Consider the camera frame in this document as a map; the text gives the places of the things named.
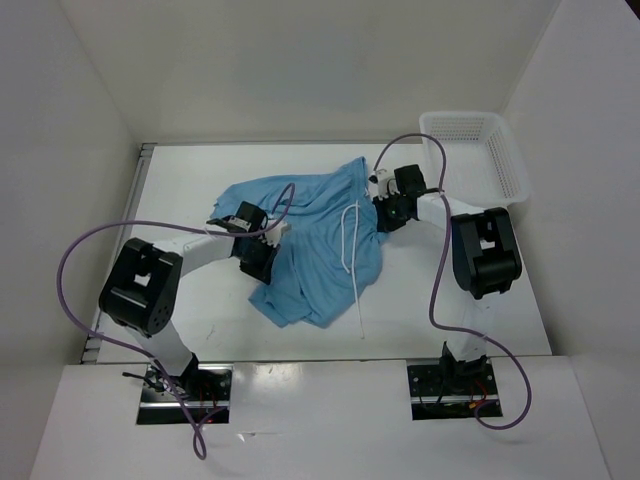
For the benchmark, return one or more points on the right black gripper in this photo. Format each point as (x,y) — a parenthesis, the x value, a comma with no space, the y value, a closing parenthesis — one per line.
(384,223)

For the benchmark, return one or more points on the white plastic basket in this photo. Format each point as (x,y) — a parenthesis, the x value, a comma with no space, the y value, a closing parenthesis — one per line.
(479,160)

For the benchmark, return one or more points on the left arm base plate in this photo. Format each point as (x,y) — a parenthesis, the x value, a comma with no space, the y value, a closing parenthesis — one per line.
(209,404)

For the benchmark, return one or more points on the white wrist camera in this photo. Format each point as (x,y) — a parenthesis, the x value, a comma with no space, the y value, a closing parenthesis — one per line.
(275,232)
(385,183)

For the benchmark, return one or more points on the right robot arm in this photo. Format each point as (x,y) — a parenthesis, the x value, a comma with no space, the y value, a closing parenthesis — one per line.
(479,248)

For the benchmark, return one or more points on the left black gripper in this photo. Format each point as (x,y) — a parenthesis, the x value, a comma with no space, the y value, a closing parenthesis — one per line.
(261,270)

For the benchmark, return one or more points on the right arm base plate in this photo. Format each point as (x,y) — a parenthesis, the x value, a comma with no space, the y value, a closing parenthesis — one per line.
(433,398)

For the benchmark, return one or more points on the light blue shorts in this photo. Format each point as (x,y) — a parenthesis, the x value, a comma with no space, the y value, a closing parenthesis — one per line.
(333,250)

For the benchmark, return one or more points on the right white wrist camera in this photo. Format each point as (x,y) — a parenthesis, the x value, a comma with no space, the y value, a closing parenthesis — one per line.
(385,183)

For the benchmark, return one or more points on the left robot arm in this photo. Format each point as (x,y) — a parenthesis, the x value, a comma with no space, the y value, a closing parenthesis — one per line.
(141,290)

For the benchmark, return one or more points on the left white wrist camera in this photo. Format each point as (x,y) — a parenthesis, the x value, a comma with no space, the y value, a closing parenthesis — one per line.
(275,232)

